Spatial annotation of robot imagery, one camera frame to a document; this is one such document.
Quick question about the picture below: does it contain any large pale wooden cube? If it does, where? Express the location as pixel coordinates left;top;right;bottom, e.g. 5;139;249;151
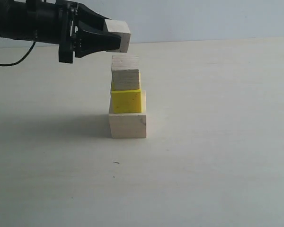
108;90;147;139

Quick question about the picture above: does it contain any small pale wooden cube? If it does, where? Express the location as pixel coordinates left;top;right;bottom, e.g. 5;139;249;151
104;19;131;53

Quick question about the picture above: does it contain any yellow cube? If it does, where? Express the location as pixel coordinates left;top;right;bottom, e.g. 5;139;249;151
110;81;142;114

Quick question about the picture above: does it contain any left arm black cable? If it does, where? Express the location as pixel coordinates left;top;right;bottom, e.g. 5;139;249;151
0;40;37;67

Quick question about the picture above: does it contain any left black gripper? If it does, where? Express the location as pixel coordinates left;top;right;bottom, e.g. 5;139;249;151
33;0;121;63

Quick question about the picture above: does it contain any medium striped wooden cube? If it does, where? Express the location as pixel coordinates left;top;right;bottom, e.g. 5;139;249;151
111;54;141;91

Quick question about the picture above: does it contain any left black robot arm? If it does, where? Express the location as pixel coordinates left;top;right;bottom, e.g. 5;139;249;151
0;0;121;63

